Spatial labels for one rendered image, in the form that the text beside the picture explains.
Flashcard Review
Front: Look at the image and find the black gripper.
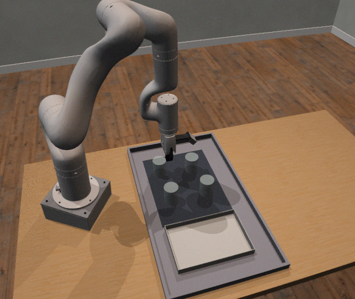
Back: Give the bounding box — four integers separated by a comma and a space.
160, 133, 176, 161

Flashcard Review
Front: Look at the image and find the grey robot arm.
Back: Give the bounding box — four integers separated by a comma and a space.
38, 0, 178, 210

